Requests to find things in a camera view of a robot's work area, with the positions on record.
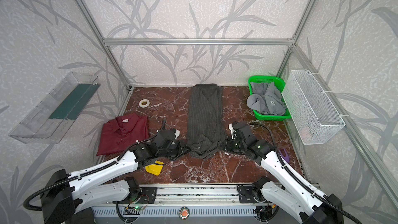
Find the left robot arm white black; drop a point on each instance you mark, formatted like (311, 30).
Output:
(66, 194)

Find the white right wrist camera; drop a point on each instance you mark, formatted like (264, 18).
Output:
(232, 131)

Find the maroon folded shirt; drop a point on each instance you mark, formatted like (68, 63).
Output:
(121, 132)

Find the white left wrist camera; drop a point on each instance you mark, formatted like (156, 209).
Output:
(176, 133)

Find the green plastic basket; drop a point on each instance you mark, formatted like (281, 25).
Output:
(280, 84)

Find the light grey shirt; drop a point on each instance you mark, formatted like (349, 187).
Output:
(266, 99)

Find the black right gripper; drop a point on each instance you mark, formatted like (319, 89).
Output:
(231, 144)

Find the clear plastic wall tray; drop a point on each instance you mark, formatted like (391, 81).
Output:
(51, 119)

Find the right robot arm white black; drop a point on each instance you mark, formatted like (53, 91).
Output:
(299, 198)

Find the white tape roll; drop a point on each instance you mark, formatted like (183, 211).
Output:
(144, 103)

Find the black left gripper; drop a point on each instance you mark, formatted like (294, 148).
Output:
(177, 146)

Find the small green circuit board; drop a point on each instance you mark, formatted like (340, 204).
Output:
(134, 209)

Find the white wire mesh basket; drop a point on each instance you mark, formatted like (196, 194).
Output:
(312, 111)

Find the dark grey striped shirt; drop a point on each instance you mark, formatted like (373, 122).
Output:
(205, 130)

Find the yellow toy shovel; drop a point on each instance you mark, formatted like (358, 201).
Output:
(155, 168)

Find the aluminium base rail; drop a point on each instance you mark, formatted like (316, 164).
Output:
(219, 200)

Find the purple pink toy tool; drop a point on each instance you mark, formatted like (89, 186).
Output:
(284, 154)

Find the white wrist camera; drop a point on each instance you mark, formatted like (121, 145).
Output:
(232, 131)
(176, 133)

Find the round red sticker badge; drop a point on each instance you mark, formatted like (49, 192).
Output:
(183, 213)

